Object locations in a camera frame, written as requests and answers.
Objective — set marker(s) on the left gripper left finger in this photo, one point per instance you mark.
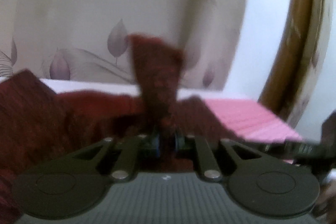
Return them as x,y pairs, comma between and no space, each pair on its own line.
131,151

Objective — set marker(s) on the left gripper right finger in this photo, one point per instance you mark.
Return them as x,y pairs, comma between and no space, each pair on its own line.
197,150

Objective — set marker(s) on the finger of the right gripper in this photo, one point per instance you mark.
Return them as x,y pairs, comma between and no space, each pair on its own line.
290,150

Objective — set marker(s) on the dark red knitted garment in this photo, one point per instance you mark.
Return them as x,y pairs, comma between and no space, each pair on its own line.
38,124

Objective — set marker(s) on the pink checked bed sheet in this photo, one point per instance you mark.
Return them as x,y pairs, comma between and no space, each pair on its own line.
246,117

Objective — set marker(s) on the beige leaf print curtain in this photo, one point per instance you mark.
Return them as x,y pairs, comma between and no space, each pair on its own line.
88,40

